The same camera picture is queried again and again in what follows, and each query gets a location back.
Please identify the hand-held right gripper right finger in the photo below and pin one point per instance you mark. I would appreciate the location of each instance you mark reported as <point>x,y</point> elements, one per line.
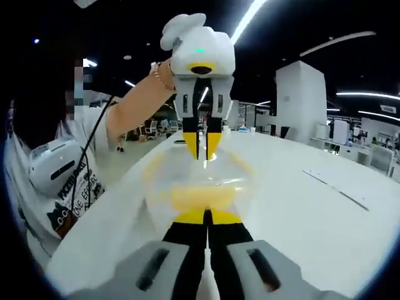
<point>287,275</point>

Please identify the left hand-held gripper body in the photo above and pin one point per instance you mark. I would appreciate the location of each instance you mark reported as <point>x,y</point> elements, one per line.
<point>215,43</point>

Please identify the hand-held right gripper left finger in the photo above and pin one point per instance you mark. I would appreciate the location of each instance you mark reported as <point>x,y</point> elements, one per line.
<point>125,275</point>

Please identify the clear plastic bag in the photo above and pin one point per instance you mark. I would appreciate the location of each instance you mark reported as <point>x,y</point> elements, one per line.
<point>203,193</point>

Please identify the long ceiling light strip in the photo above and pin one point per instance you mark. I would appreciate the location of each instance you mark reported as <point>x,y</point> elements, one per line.
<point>247,18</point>

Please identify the white office chair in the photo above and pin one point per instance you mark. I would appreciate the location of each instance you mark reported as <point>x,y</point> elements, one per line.
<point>152,128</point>

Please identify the black flat device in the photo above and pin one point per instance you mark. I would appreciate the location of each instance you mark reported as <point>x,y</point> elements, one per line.
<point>179,142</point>

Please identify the white square pillar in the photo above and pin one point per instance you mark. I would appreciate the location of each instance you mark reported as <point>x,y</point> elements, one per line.
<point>300,93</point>

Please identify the white chest device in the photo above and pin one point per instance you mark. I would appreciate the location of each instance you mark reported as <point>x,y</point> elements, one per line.
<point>47,168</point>

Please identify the person's dark hair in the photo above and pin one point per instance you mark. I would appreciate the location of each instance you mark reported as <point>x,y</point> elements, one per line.
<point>37,109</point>

